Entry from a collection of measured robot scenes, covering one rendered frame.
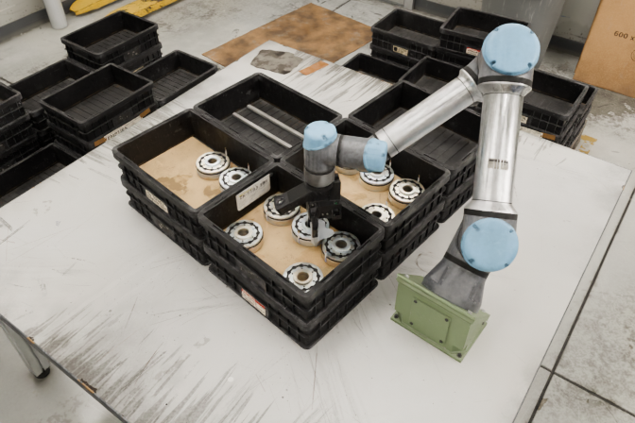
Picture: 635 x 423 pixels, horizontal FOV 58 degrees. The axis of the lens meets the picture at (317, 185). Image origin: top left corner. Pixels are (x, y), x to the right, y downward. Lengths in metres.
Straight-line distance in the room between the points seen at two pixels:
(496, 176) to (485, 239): 0.14
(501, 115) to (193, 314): 0.93
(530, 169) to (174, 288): 1.24
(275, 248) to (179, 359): 0.37
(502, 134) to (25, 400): 1.91
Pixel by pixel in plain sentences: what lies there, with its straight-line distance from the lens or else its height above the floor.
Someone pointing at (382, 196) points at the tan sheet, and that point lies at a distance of 1.70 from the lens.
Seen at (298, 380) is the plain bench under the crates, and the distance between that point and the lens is 1.48.
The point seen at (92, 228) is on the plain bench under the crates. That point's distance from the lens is 1.91.
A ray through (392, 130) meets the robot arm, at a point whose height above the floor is 1.14.
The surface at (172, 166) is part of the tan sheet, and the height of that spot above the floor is 0.83.
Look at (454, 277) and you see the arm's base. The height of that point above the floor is 0.91.
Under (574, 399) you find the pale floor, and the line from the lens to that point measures 2.43.
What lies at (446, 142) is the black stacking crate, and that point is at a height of 0.83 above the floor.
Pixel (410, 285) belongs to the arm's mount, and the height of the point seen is 0.87.
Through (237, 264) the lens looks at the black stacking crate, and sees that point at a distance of 1.51.
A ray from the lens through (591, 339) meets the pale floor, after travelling 2.61.
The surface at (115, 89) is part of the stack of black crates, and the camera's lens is 2.94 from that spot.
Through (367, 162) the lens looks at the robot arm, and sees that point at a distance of 1.31.
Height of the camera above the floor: 1.99
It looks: 42 degrees down
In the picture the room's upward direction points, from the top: straight up
